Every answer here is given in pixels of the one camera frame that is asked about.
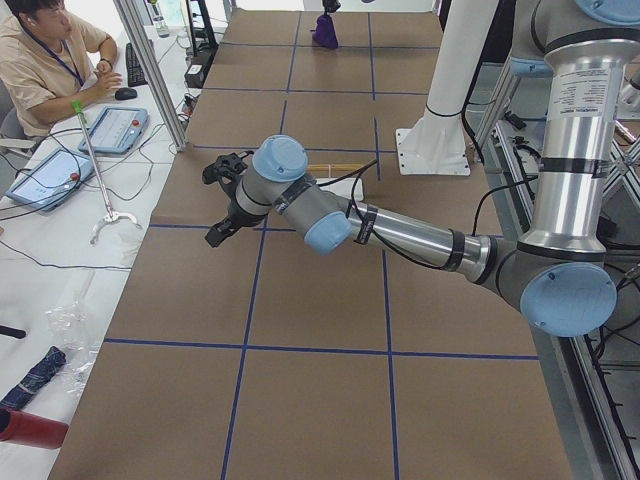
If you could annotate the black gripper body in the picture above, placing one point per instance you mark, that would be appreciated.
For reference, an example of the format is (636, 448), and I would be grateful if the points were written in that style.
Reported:
(231, 214)

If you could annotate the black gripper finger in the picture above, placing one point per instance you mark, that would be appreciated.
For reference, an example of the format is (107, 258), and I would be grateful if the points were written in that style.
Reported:
(224, 168)
(224, 229)

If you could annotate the purple towel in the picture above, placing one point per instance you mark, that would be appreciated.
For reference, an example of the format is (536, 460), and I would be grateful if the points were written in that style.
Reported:
(324, 34)

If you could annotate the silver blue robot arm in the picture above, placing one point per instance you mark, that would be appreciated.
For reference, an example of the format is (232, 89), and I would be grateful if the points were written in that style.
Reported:
(553, 274)

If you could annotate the white towel rack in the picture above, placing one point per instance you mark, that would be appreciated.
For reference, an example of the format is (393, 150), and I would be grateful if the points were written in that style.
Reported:
(338, 179)

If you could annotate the blue teach pendant far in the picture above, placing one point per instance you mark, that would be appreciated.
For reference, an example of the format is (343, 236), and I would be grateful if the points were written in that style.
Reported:
(116, 129)

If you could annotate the blue teach pendant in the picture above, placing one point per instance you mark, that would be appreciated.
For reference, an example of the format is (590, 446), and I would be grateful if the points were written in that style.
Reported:
(51, 182)
(116, 129)

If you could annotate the metal reacher grabber tool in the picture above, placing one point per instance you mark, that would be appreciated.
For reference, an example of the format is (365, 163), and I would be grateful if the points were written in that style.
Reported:
(112, 216)

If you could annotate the black computer mouse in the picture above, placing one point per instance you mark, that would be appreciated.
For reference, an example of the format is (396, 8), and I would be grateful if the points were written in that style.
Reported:
(125, 93)

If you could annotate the black keyboard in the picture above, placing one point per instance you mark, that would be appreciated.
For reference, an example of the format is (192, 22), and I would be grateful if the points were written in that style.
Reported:
(134, 70)

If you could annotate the brown paper table cover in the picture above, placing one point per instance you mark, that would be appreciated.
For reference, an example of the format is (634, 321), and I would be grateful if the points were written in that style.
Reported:
(260, 359)

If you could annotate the blue teach pendant near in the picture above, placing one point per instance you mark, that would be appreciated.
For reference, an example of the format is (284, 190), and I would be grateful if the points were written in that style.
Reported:
(51, 182)

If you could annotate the clear plastic wrap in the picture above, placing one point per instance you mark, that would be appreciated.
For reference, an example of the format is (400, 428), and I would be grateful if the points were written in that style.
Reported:
(77, 335)

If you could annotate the seated person in beige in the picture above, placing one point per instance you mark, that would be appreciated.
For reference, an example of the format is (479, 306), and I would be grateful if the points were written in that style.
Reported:
(51, 58)

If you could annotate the dark blue folded umbrella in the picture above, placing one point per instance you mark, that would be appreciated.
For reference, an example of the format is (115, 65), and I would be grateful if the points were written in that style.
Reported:
(36, 379)

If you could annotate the red cylinder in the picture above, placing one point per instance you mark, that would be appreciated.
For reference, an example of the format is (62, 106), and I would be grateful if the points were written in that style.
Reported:
(27, 429)

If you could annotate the aluminium frame post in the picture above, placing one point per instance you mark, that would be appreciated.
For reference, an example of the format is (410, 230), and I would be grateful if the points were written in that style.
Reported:
(133, 26)

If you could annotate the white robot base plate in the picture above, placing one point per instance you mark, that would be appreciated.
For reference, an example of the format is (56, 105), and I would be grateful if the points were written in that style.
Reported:
(437, 152)

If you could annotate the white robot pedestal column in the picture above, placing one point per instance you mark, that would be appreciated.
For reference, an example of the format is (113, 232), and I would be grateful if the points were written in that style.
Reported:
(466, 29)

